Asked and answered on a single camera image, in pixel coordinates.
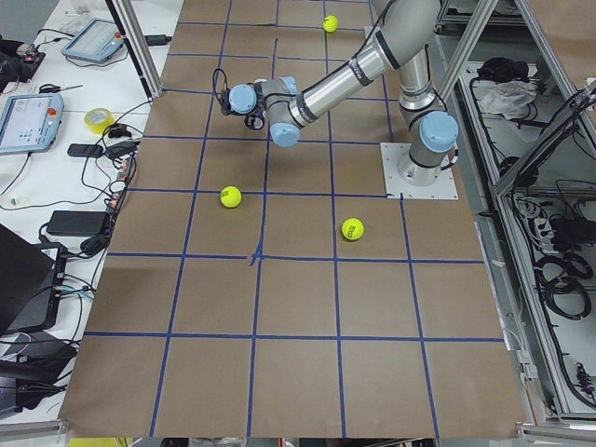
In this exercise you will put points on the white blue tennis ball can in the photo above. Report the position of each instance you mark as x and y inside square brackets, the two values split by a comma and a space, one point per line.
[255, 121]

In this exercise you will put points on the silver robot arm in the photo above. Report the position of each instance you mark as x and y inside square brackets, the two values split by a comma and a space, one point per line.
[396, 43]

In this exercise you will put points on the yellow tennis ball near gripper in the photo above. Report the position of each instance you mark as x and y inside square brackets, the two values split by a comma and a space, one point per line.
[352, 229]

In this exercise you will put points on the Roland Garros yellow tennis ball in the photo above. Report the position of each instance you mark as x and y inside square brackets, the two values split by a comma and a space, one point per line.
[230, 197]

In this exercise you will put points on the Wilson yellow tennis ball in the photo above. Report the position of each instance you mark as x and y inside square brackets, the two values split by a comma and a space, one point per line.
[330, 24]

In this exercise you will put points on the yellow tape roll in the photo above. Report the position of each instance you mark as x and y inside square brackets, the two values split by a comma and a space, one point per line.
[98, 120]

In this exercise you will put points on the black power adapter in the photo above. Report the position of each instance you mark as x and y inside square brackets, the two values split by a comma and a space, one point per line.
[76, 223]

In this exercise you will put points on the black phone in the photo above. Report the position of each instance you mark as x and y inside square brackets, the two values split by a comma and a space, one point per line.
[85, 150]

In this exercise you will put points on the far teach pendant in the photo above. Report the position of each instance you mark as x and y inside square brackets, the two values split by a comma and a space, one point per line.
[96, 42]

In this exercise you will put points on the teach pendant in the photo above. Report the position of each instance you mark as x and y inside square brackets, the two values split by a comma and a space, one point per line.
[30, 123]
[96, 42]

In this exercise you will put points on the scissors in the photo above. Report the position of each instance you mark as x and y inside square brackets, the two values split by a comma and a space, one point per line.
[52, 88]

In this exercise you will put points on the near teach pendant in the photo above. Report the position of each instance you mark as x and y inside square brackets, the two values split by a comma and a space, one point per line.
[30, 123]

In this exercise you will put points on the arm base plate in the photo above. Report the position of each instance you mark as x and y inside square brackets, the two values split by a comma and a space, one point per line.
[404, 179]

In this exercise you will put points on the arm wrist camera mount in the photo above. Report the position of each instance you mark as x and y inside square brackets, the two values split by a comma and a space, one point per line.
[224, 101]

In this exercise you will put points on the aluminium frame post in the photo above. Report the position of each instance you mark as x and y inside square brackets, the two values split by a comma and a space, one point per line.
[128, 25]

